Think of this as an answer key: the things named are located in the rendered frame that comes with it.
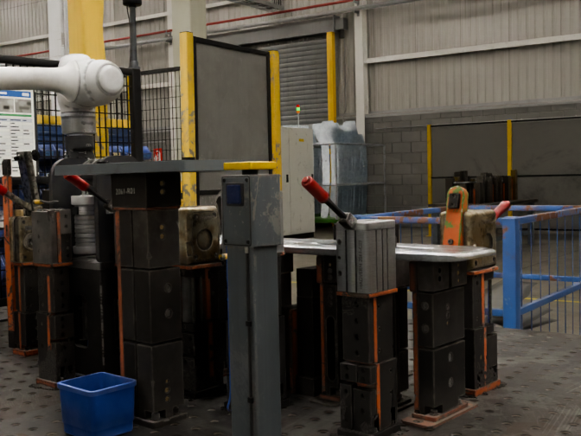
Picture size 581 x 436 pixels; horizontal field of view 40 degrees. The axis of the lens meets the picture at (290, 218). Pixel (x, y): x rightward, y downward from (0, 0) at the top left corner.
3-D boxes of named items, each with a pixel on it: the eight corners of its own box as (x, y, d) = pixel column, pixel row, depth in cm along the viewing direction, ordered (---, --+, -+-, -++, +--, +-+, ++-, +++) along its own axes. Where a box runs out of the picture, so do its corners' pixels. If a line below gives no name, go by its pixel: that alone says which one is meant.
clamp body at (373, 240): (411, 431, 135) (408, 219, 133) (373, 449, 127) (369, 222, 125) (365, 420, 141) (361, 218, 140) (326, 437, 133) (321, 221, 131)
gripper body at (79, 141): (73, 133, 206) (74, 169, 207) (100, 134, 213) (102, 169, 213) (57, 136, 211) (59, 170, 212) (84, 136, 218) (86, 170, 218)
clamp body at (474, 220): (509, 386, 163) (507, 208, 161) (475, 402, 152) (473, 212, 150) (463, 378, 170) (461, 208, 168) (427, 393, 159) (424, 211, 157)
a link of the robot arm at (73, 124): (102, 112, 212) (103, 135, 213) (82, 116, 218) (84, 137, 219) (73, 111, 205) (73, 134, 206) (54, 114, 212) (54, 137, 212)
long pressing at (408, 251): (510, 252, 146) (509, 243, 146) (448, 264, 129) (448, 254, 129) (76, 231, 237) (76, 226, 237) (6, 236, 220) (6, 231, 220)
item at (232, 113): (194, 369, 473) (184, 29, 463) (176, 367, 481) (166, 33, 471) (293, 338, 558) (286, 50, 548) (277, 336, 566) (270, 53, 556)
